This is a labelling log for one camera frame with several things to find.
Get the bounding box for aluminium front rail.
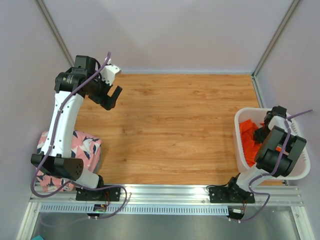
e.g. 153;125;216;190
29;184;304;207

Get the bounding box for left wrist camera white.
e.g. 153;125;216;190
100;64;122;86

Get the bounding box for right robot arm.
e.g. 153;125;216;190
225;105;307;203

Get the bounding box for aluminium frame post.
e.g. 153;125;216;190
34;0;75;67
251;0;303;77

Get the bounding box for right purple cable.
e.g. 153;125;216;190
226;109;314;223

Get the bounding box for teal object at bottom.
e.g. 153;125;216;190
31;235;44;240

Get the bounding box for slotted cable duct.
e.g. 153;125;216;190
39;203;229;216

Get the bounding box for left aluminium frame post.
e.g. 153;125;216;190
34;0;75;67

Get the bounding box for orange garment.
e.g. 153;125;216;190
239;119;262;167

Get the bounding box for right aluminium frame post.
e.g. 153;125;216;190
251;0;303;77

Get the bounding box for pink patterned garment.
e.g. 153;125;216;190
36;130;102;192

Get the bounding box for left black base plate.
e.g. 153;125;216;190
75;185;121;202

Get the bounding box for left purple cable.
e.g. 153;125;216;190
30;51;129;221

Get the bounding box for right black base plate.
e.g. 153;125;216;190
206;185;256;204

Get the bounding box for purple cable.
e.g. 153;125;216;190
226;109;314;223
30;51;129;221

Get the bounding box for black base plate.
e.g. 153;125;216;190
206;185;256;204
75;185;121;202

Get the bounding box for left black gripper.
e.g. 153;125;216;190
86;71;122;111

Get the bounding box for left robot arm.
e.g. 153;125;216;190
30;52;123;201

